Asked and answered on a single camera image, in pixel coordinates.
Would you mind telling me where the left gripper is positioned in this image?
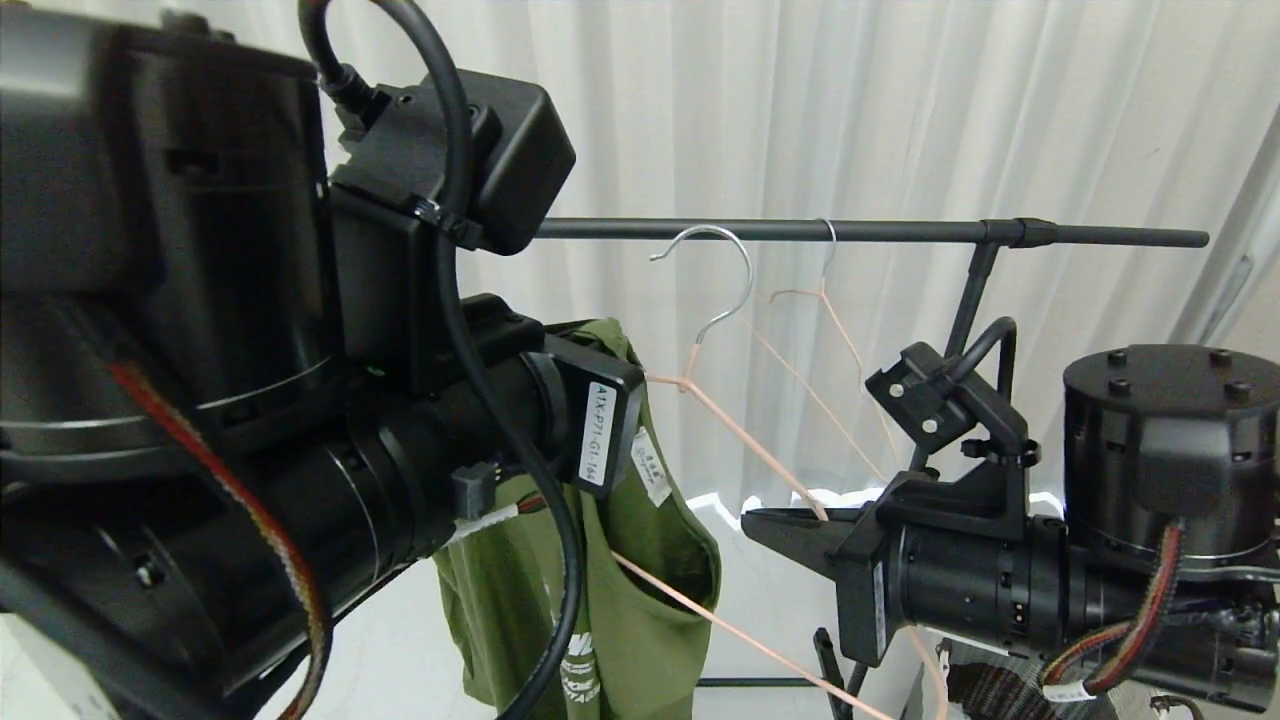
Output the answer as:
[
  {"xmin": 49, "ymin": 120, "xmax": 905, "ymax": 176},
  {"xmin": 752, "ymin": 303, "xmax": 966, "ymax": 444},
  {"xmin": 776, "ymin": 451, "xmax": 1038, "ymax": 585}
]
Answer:
[{"xmin": 0, "ymin": 298, "xmax": 646, "ymax": 720}]

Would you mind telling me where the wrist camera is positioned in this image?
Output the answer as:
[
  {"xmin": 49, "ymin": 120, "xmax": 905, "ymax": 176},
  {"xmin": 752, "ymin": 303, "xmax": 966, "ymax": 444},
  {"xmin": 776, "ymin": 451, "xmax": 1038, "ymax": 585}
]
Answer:
[
  {"xmin": 865, "ymin": 340, "xmax": 1041, "ymax": 521},
  {"xmin": 328, "ymin": 70, "xmax": 579, "ymax": 396}
]

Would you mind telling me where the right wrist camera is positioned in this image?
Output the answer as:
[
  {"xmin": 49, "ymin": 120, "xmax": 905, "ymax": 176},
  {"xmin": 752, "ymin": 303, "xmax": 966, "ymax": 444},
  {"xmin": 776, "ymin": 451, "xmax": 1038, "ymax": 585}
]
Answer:
[{"xmin": 865, "ymin": 340, "xmax": 1041, "ymax": 521}]

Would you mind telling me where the white laundry basket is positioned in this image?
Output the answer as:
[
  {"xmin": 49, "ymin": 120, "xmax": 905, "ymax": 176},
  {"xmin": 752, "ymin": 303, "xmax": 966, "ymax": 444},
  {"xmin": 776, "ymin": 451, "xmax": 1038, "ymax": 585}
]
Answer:
[{"xmin": 925, "ymin": 640, "xmax": 1216, "ymax": 720}]

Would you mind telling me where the pink clothes hanger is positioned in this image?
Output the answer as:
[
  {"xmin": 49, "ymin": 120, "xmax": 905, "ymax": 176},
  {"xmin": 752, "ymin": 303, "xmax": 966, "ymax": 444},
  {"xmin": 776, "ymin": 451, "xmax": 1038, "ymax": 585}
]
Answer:
[
  {"xmin": 740, "ymin": 220, "xmax": 901, "ymax": 481},
  {"xmin": 610, "ymin": 225, "xmax": 951, "ymax": 720}
]

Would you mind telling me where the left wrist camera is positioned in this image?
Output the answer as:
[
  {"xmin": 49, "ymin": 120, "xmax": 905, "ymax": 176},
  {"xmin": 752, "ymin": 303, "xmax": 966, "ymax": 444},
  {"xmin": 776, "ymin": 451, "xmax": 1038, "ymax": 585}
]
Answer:
[{"xmin": 328, "ymin": 70, "xmax": 579, "ymax": 396}]

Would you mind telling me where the white curtain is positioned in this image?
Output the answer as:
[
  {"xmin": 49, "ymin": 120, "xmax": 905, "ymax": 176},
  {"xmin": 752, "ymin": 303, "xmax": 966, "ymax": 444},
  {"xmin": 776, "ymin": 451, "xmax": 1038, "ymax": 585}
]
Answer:
[{"xmin": 215, "ymin": 0, "xmax": 1280, "ymax": 511}]

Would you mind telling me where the black clothes rack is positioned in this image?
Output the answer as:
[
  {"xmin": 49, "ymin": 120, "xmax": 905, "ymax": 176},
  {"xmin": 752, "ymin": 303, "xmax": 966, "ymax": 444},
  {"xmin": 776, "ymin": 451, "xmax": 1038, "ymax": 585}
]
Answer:
[{"xmin": 535, "ymin": 218, "xmax": 1208, "ymax": 720}]

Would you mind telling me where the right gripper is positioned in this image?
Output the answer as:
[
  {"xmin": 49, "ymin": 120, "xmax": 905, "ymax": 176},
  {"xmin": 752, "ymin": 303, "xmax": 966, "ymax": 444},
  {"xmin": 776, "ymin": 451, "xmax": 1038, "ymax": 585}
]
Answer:
[{"xmin": 833, "ymin": 498, "xmax": 1280, "ymax": 713}]

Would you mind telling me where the green printed shirt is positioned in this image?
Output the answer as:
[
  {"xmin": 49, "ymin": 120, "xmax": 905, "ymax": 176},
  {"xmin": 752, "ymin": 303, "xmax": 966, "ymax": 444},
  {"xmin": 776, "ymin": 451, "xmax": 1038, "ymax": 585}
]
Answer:
[{"xmin": 432, "ymin": 318, "xmax": 723, "ymax": 720}]

